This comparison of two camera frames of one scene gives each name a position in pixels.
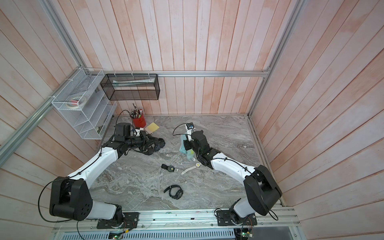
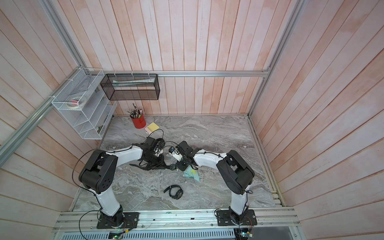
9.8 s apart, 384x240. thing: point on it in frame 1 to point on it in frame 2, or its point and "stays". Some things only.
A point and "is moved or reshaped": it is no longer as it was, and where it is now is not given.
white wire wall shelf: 81,99 stays
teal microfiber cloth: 190,153 is moved or reshaped
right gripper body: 189,145 to 183,164
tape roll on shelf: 76,102 stays
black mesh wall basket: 131,86 stays
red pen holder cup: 139,122 stays
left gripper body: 141,142 to 154,160
